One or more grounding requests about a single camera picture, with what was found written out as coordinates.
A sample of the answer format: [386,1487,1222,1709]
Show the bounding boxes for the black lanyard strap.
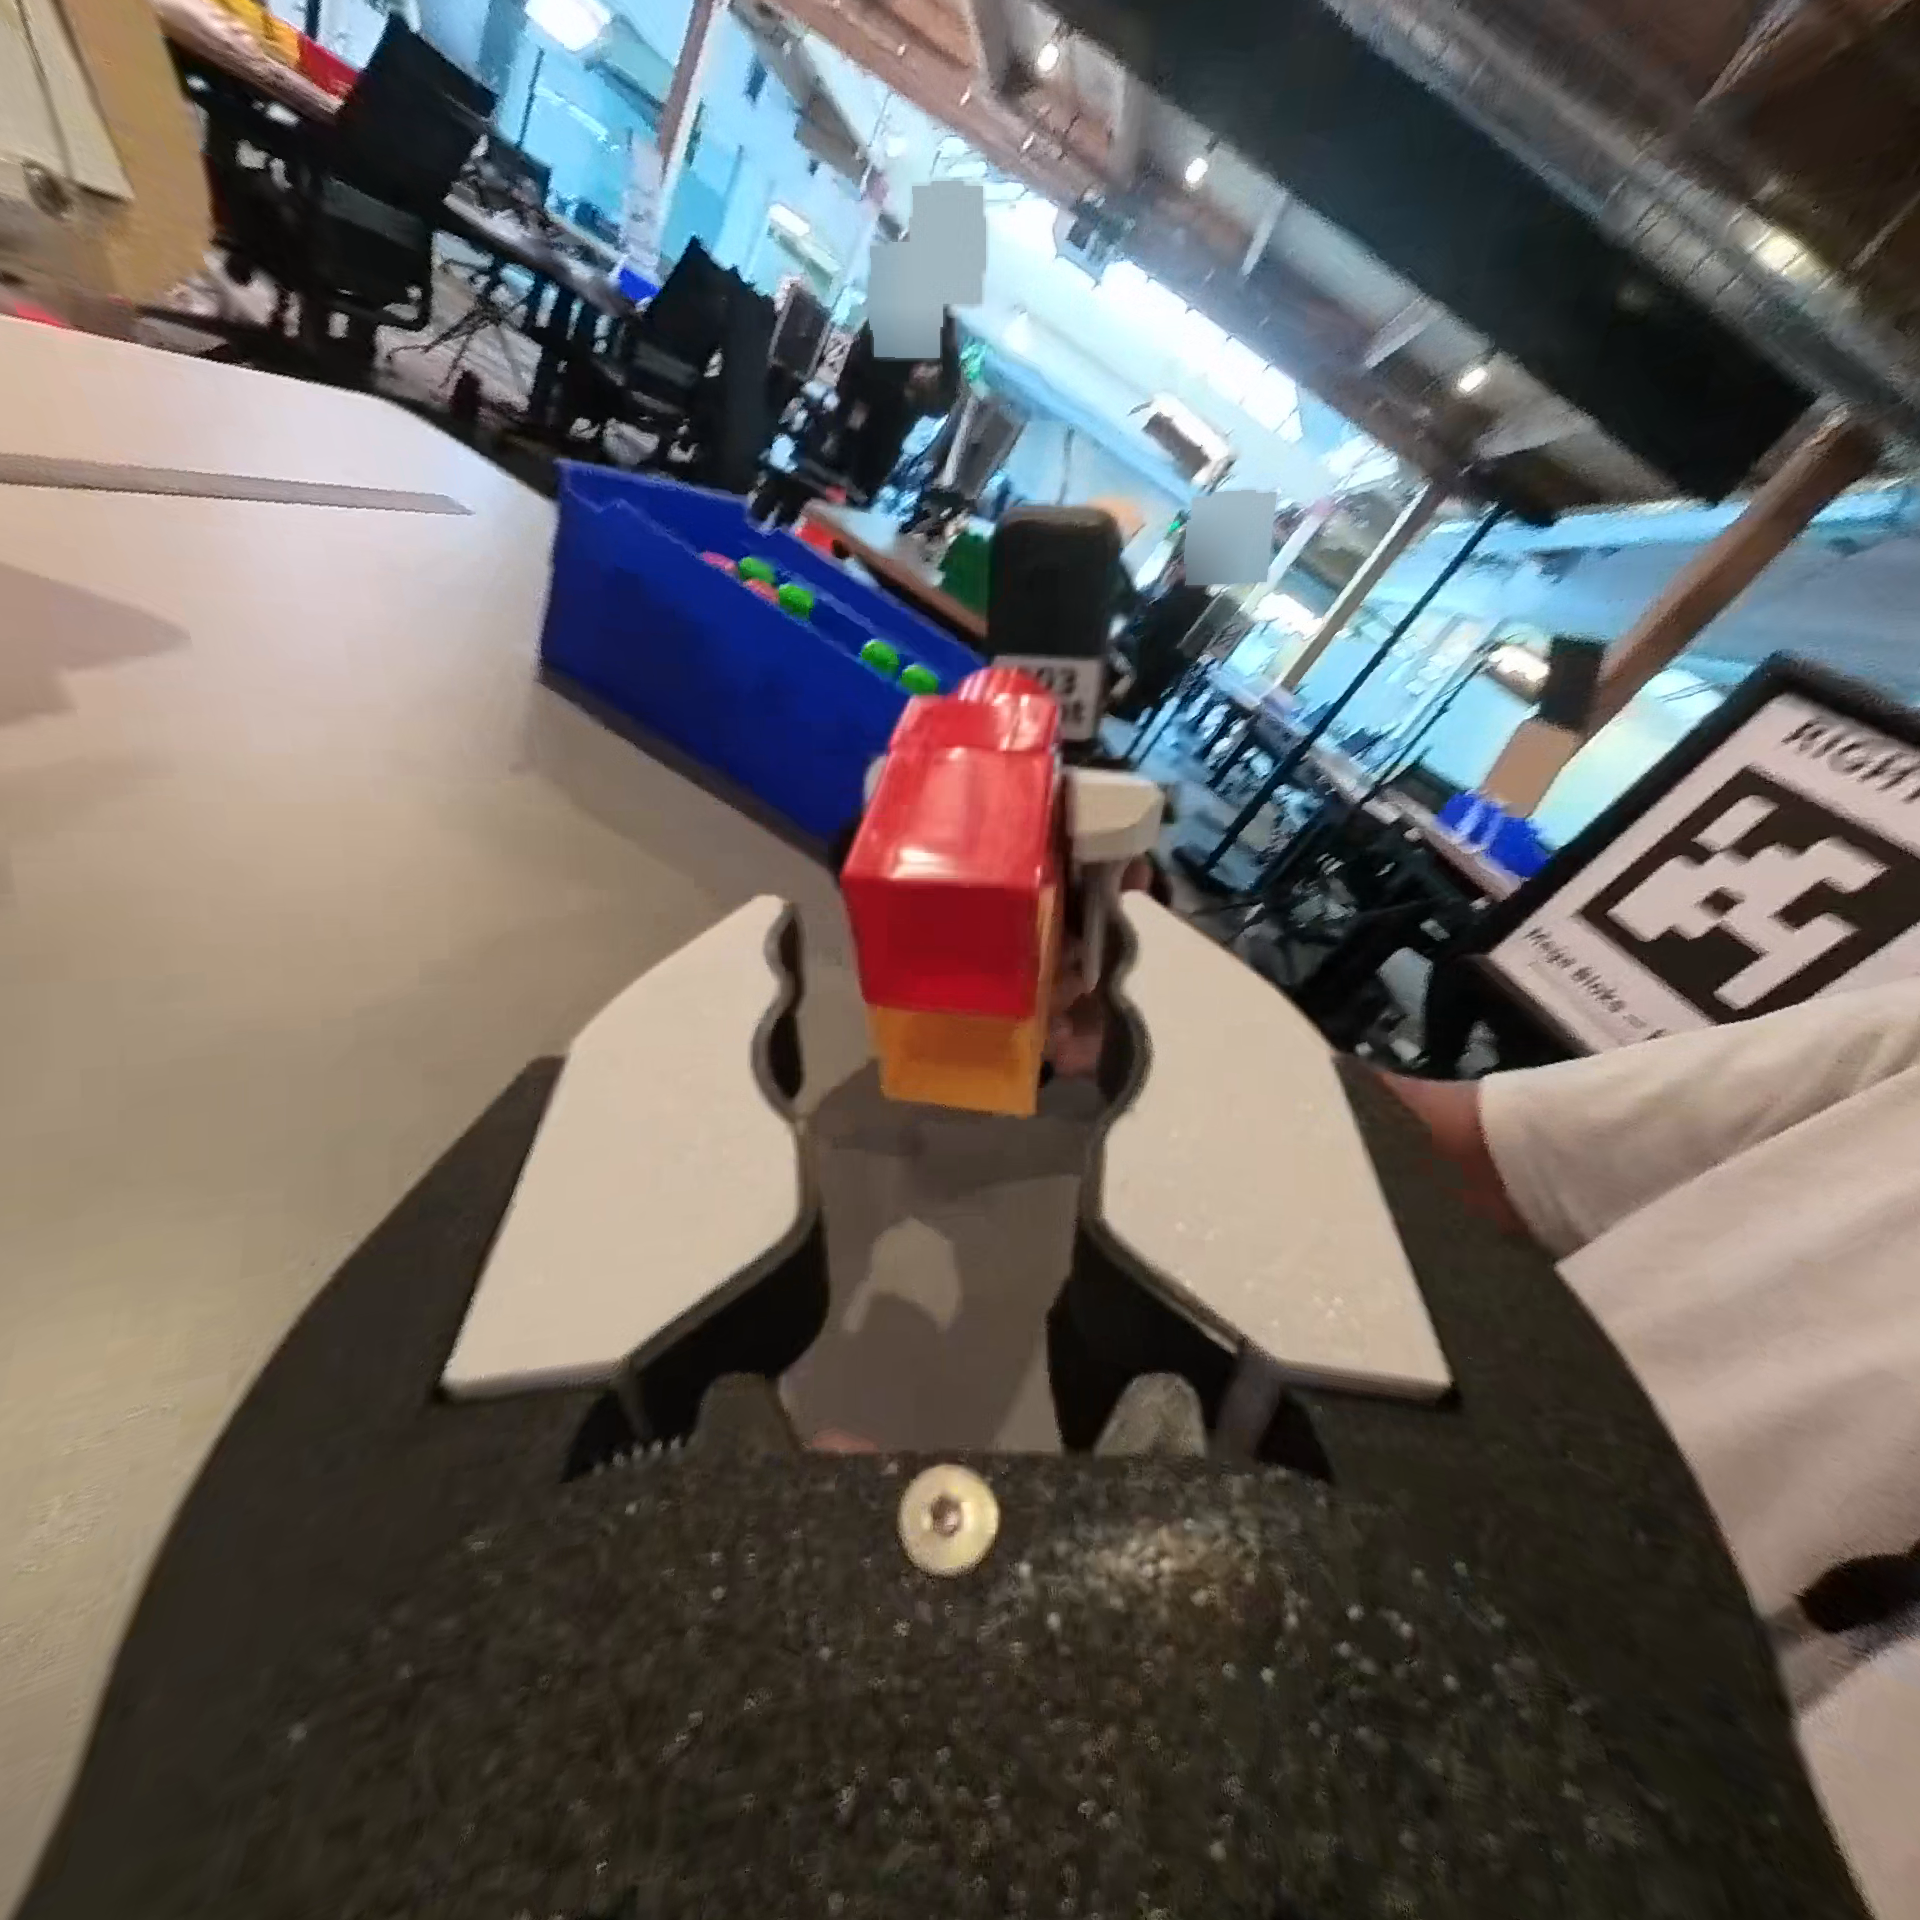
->
[1798,1553,1920,1641]

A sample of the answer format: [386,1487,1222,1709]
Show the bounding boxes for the blue plastic storage bin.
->
[537,457,991,859]

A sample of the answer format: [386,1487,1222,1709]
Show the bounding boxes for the metal ventilation duct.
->
[1352,89,1848,407]

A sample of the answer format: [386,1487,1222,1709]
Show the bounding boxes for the framed marker sign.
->
[1476,651,1920,1057]

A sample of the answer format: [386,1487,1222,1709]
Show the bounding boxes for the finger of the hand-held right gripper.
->
[1064,769,1172,980]

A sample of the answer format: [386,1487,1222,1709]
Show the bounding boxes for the black office chair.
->
[322,17,502,348]

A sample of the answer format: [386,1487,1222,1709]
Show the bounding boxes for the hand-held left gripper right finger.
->
[1068,892,1457,1439]

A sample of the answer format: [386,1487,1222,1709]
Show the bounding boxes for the person's right forearm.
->
[1377,1071,1536,1244]

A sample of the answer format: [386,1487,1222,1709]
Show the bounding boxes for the yellow single-stud toy block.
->
[866,1002,1052,1116]

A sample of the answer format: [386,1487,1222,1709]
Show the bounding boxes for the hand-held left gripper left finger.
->
[439,894,835,1426]

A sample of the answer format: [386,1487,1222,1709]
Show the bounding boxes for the wooden background table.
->
[810,503,992,639]

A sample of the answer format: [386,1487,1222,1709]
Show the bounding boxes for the red single-stud toy block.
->
[840,742,1068,1025]

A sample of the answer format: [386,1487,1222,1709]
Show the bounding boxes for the small blue background bins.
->
[1439,791,1555,876]

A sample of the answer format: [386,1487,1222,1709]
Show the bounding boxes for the person's white shirt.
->
[1476,975,1920,1920]

